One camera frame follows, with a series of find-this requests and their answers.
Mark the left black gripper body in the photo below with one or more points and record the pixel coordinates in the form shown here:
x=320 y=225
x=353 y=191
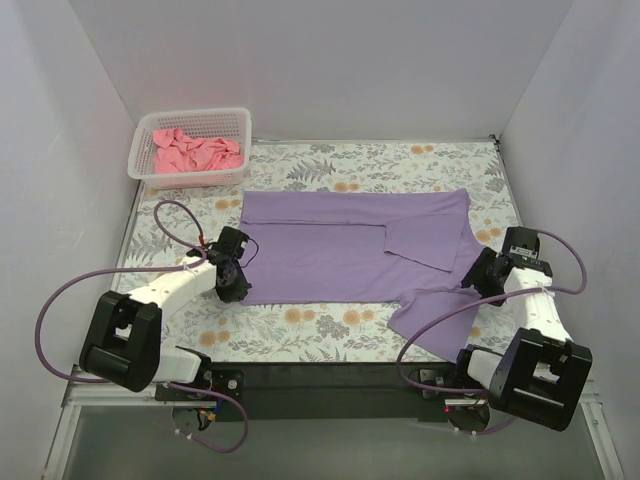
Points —
x=238 y=288

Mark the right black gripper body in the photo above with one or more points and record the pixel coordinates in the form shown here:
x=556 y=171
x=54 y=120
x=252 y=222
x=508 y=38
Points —
x=480 y=276

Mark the purple t shirt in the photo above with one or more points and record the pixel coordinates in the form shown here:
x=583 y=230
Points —
x=409 y=248

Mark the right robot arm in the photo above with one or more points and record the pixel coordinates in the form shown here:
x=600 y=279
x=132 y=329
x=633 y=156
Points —
x=541 y=375

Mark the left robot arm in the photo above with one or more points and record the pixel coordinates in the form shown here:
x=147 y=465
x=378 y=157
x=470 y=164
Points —
x=124 y=340

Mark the floral table mat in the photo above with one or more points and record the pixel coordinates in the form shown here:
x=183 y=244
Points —
x=350 y=332

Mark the white plastic basket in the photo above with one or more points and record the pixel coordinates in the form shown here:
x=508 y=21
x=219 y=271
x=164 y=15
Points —
x=230 y=123

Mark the pink t shirt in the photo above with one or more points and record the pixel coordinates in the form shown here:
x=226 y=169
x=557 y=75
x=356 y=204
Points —
x=178 y=153

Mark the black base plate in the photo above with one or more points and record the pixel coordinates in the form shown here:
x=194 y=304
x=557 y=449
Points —
x=305 y=391

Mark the aluminium rail frame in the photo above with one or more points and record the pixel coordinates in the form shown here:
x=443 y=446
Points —
x=108 y=395

